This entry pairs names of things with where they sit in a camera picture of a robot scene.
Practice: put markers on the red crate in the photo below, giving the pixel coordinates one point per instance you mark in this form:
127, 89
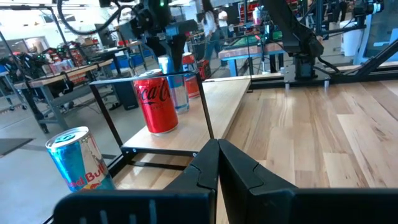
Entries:
205, 70

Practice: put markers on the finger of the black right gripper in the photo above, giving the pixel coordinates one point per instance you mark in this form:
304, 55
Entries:
178, 49
158, 46

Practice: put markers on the wooden workbench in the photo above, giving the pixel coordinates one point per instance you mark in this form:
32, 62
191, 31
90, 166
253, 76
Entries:
62, 74

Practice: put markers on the blue silver Red Bull can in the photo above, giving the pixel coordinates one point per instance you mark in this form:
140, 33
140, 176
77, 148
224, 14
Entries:
74, 158
180, 96

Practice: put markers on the person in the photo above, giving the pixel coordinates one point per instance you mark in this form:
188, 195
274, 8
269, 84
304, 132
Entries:
223, 20
210, 25

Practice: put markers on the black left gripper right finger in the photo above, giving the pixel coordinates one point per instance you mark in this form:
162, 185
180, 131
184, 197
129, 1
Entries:
280, 205

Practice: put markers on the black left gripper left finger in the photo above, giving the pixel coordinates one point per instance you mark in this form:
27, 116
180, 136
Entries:
192, 202

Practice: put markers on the black floor mat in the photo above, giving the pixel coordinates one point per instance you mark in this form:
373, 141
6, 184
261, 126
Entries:
12, 146

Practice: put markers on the black aluminium rig frame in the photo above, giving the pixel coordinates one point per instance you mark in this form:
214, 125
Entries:
357, 76

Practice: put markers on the red Coca-Cola can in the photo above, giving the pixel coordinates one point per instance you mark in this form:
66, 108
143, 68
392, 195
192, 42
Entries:
157, 109

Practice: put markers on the red Fanta strawberry can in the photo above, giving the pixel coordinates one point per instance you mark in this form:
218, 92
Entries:
192, 84

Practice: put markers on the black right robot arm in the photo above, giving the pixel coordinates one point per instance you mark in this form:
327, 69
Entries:
295, 34

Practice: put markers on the black frame wooden shelf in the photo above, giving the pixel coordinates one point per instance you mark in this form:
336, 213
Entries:
199, 118

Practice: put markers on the blue workbench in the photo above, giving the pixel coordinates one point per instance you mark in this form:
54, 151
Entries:
242, 53

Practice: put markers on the black computer tower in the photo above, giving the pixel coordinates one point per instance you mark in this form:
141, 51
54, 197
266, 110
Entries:
126, 95

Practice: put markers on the white cylindrical bin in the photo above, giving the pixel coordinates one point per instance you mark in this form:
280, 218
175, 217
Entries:
351, 40

